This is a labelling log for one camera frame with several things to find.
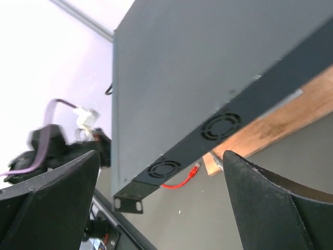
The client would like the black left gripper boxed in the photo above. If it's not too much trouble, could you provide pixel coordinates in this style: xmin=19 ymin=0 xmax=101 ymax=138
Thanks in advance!
xmin=65 ymin=128 xmax=111 ymax=168

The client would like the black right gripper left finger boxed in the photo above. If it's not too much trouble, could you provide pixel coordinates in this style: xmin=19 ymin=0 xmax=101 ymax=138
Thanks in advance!
xmin=1 ymin=151 xmax=100 ymax=250

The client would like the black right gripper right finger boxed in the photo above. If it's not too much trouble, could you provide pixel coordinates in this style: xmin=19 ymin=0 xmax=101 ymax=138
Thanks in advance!
xmin=223 ymin=151 xmax=332 ymax=249

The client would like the wooden board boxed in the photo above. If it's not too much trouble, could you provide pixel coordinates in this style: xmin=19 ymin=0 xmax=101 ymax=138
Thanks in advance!
xmin=202 ymin=64 xmax=333 ymax=177

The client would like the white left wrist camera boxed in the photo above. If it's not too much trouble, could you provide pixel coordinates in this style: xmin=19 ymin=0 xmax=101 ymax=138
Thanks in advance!
xmin=73 ymin=107 xmax=100 ymax=142

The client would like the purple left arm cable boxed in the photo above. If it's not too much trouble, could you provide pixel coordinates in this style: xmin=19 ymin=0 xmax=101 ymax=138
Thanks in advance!
xmin=0 ymin=98 xmax=81 ymax=178

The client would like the grey ethernet cable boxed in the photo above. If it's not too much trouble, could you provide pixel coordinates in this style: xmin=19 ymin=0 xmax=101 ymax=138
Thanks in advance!
xmin=211 ymin=153 xmax=224 ymax=170

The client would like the red ethernet cable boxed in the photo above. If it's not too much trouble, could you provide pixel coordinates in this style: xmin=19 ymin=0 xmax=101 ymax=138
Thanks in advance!
xmin=161 ymin=161 xmax=201 ymax=189

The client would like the aluminium frame rail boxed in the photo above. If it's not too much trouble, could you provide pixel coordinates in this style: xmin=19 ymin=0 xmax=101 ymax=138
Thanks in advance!
xmin=49 ymin=0 xmax=114 ymax=43

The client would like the teal network switch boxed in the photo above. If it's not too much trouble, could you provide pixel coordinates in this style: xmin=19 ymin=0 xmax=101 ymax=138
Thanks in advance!
xmin=111 ymin=1 xmax=332 ymax=214

